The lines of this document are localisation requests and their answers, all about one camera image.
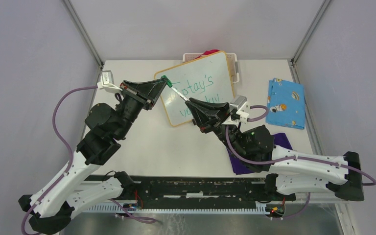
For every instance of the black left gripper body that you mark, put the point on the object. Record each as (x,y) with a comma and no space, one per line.
(148,103)

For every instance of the pink folded cloth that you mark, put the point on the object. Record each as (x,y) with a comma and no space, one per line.
(208,52)

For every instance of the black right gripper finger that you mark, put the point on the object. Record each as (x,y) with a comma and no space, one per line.
(198,104)
(206,118)

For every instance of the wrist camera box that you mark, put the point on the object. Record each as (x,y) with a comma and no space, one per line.
(239,110)
(106,82)

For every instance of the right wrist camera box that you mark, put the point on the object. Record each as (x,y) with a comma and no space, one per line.
(239,110)

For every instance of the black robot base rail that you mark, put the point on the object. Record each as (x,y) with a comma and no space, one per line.
(200,193)

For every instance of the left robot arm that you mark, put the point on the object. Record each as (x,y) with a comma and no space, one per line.
(53,207)

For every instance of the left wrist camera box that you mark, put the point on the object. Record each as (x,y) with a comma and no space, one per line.
(106,82)

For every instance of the white perforated plastic basket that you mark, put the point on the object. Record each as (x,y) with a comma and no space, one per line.
(231,57)

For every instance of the yellow-framed whiteboard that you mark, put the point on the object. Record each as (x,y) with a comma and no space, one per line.
(207,79)

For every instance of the green marker cap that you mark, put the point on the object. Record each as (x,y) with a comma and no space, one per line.
(168,82)

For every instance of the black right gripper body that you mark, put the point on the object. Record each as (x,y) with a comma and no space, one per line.
(219,129)

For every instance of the green whiteboard marker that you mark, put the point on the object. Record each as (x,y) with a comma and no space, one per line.
(183,97)

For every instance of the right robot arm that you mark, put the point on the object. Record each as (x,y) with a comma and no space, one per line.
(288,171)

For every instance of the purple folded cloth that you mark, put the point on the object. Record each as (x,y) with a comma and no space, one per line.
(240,169)

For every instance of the blue space-print cloth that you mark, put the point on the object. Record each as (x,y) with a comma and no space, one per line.
(286,103)

